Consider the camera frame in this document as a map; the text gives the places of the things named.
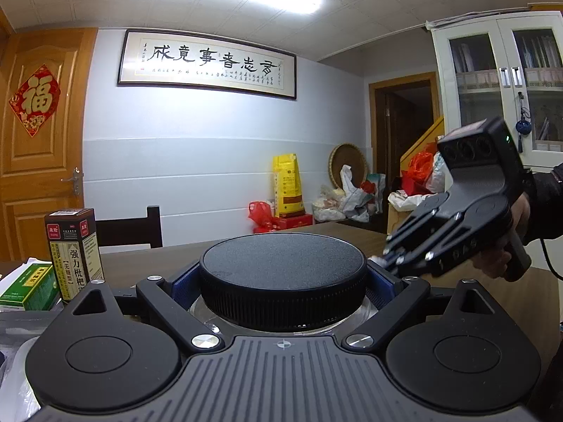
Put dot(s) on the red plastic bag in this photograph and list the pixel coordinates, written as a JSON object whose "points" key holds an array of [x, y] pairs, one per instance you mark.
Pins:
{"points": [[259, 215]]}

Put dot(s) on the framed calligraphy scroll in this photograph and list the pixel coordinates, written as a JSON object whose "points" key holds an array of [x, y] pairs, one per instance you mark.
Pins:
{"points": [[206, 63]]}

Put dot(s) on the yellow wooden board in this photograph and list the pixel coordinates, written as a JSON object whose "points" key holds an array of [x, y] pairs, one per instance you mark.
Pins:
{"points": [[424, 140]]}

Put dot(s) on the green medicine box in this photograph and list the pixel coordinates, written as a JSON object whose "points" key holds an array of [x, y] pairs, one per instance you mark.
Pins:
{"points": [[26, 288]]}

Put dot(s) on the pale plastic bag heap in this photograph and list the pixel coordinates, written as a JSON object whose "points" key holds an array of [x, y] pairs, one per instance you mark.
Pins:
{"points": [[327, 206]]}

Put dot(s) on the person's right forearm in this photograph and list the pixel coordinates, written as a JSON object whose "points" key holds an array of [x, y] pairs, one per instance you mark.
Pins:
{"points": [[547, 204]]}

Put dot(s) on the white glass-door cabinet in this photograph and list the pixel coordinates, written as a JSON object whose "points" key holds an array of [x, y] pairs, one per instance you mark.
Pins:
{"points": [[484, 96]]}

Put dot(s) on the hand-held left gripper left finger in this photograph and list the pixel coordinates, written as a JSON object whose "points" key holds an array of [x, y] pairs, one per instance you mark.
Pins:
{"points": [[182, 283]]}

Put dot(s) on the blue hanging ornament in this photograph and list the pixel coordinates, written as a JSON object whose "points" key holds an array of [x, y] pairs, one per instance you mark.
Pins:
{"points": [[523, 126]]}

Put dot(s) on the clear plastic bag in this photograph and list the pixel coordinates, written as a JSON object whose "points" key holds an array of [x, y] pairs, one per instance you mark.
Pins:
{"points": [[17, 351]]}

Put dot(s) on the yellow sack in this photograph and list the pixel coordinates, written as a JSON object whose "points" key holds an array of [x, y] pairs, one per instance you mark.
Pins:
{"points": [[289, 184]]}

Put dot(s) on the cardboard box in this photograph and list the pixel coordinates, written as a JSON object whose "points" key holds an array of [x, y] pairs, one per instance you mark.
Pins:
{"points": [[398, 222]]}

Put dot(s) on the red gift box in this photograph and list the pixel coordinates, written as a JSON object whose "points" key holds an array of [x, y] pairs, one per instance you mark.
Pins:
{"points": [[292, 222]]}

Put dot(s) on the orange plastic bag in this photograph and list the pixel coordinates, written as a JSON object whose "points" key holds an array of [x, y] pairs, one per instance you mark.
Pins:
{"points": [[418, 167]]}

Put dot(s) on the round woven basket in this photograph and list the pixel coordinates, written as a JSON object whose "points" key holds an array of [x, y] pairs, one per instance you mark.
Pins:
{"points": [[338, 162]]}

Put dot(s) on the black round lid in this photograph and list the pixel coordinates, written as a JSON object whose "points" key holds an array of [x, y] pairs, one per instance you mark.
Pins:
{"points": [[283, 281]]}

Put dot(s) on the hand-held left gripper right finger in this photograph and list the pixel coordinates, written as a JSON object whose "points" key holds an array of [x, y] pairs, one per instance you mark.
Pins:
{"points": [[381, 284]]}

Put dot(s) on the wooden doorway frame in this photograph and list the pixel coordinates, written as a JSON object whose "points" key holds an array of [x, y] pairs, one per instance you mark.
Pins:
{"points": [[376, 149]]}

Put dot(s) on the red diamond door decoration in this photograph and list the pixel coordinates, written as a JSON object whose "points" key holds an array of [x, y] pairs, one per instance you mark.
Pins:
{"points": [[35, 100]]}

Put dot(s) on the person's right hand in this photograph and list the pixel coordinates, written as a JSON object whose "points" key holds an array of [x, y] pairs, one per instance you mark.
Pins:
{"points": [[520, 217]]}

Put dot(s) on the row of books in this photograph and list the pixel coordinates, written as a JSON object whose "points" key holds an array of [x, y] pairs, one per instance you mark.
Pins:
{"points": [[534, 52]]}

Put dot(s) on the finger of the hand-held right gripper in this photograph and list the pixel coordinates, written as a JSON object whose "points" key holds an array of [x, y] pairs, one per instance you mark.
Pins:
{"points": [[418, 263], [418, 231]]}

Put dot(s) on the dark brown medicine box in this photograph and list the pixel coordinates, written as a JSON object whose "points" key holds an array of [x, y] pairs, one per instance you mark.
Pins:
{"points": [[72, 255]]}

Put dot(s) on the white plastic bag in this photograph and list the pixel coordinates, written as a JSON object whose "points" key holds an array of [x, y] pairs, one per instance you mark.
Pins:
{"points": [[354, 200]]}

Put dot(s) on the wooden door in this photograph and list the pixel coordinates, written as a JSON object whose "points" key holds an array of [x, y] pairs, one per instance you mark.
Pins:
{"points": [[39, 176]]}

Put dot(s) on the white tissue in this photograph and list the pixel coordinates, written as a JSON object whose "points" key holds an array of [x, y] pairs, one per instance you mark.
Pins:
{"points": [[375, 259]]}

